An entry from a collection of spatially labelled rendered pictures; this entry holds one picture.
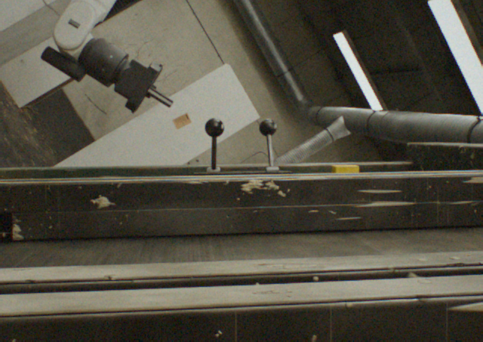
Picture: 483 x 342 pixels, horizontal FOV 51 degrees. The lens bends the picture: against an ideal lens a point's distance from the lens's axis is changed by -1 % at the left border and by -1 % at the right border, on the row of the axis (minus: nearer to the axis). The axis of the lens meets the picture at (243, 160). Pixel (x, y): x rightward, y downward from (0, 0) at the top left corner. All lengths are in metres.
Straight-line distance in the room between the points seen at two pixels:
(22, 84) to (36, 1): 2.80
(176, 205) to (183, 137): 4.06
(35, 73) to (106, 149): 1.62
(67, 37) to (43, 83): 4.84
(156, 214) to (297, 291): 0.47
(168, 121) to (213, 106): 0.43
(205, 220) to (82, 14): 0.65
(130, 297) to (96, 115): 8.98
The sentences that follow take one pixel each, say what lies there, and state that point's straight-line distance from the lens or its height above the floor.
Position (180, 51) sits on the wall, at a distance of 9.12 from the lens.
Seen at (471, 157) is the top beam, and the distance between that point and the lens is 1.16.
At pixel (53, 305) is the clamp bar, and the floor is 1.32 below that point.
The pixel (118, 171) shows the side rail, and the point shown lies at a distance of 1.27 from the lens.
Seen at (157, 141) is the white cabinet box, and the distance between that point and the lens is 4.70.
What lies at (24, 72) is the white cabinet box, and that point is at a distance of 6.05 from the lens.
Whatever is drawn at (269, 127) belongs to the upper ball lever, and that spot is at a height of 1.55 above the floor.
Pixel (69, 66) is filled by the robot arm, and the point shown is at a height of 1.25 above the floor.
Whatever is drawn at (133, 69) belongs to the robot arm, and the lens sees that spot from 1.17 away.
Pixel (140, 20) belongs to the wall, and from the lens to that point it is 9.18.
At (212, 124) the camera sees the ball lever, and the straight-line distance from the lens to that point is 0.97.
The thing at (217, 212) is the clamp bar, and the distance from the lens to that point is 0.65.
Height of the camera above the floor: 1.39
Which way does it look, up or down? 4 degrees up
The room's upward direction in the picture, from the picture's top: 58 degrees clockwise
